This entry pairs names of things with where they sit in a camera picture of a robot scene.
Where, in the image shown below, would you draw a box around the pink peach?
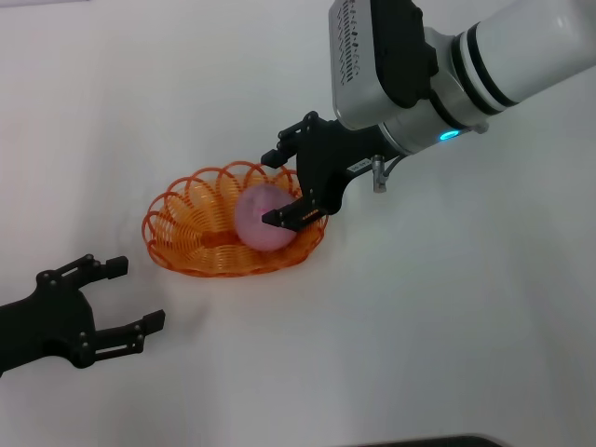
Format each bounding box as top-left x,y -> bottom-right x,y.
233,184 -> 299,252

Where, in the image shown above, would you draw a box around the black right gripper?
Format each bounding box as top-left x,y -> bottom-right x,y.
260,111 -> 398,233

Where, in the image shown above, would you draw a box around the silver vented wrist camera box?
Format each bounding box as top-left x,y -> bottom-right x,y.
328,0 -> 441,131

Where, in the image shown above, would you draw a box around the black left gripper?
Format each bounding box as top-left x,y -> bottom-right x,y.
0,253 -> 167,379

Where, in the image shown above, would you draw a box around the orange woven plastic basket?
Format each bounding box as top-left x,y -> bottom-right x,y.
142,159 -> 330,278

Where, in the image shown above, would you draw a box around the black rounded robot base part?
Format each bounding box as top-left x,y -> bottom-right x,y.
370,435 -> 507,447

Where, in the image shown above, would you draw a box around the silver metal cable connector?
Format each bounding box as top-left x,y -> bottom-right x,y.
371,155 -> 404,194

